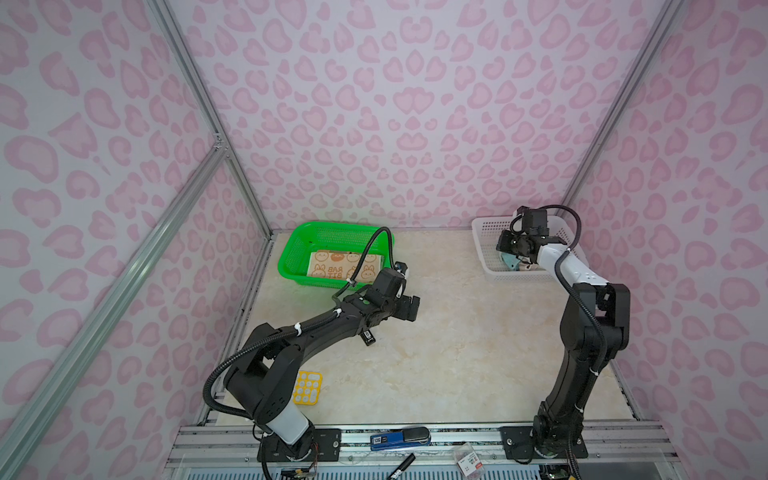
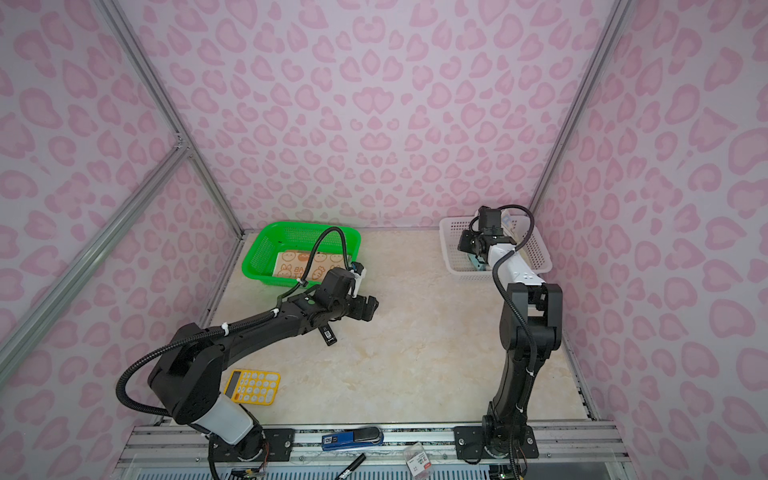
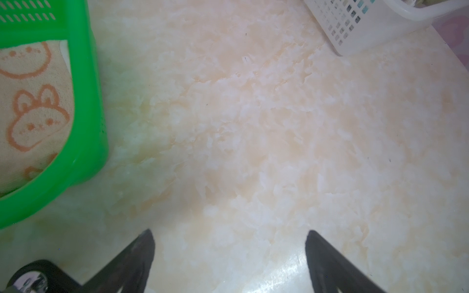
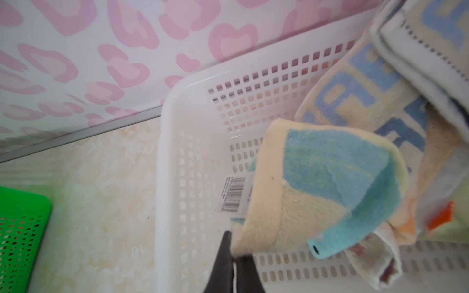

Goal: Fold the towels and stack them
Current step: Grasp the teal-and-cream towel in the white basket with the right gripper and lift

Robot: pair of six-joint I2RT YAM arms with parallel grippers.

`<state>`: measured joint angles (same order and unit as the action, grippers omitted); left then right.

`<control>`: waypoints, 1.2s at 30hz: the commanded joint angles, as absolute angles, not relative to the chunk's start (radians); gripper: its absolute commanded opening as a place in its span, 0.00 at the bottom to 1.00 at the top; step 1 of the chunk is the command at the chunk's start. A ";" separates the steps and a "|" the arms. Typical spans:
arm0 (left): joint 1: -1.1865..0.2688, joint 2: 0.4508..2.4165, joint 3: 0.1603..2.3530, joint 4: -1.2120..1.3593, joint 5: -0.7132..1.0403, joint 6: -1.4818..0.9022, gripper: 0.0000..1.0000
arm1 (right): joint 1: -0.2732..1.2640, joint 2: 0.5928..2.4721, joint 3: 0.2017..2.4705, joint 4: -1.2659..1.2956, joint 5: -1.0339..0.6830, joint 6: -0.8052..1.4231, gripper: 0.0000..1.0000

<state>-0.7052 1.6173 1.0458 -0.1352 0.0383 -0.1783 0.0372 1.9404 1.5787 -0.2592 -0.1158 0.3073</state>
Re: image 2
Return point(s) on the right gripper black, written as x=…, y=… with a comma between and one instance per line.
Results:
x=460, y=241

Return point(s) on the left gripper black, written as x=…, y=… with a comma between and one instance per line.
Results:
x=365, y=306

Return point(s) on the cream orange patterned towel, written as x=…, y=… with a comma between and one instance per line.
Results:
x=292, y=264

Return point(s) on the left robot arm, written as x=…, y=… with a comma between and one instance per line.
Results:
x=187, y=376

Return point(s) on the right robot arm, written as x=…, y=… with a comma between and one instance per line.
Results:
x=530, y=330

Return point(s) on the white plastic basket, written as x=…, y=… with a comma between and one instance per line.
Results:
x=463, y=269

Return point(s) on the black marker device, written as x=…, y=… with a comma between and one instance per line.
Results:
x=328, y=335

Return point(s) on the green plastic basket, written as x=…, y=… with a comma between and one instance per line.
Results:
x=282, y=236

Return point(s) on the yellow calculator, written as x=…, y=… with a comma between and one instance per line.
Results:
x=253, y=387

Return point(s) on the blue stapler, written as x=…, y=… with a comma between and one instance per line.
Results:
x=361, y=437

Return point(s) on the black pen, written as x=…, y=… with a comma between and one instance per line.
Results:
x=352, y=467

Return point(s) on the small plastic bag red label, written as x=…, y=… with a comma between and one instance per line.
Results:
x=417, y=461

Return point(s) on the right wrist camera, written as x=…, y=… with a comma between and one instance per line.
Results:
x=490, y=221

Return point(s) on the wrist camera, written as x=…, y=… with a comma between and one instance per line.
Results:
x=359, y=272
x=490, y=221

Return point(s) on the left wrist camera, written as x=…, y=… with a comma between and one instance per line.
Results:
x=359, y=272

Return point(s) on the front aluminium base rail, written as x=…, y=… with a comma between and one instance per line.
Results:
x=564, y=449

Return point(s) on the aluminium frame rail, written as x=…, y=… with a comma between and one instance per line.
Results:
x=39, y=320

